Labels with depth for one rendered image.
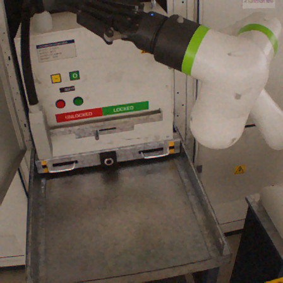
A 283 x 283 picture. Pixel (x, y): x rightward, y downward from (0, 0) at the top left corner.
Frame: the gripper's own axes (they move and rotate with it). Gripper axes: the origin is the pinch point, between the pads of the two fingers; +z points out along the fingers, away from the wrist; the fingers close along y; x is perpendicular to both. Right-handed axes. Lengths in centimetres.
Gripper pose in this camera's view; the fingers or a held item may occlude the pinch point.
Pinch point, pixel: (69, 2)
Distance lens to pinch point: 75.2
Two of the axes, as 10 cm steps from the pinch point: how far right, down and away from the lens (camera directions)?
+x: 1.0, -6.0, -7.9
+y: 4.7, -6.7, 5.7
